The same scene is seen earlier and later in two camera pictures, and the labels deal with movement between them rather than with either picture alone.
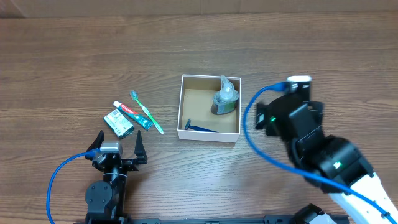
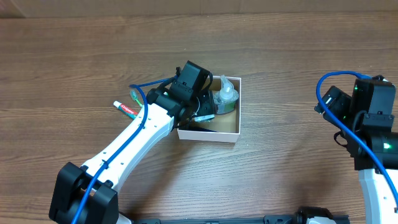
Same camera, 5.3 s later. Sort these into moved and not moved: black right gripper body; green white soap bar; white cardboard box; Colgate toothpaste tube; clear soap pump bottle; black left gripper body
Moved: green white soap bar; black right gripper body; black left gripper body
Not moved: white cardboard box; clear soap pump bottle; Colgate toothpaste tube
